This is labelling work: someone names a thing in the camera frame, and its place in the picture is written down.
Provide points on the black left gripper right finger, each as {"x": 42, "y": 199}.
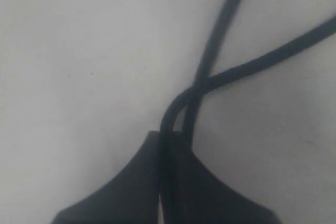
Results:
{"x": 190, "y": 193}

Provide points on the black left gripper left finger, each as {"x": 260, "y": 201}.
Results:
{"x": 132, "y": 196}

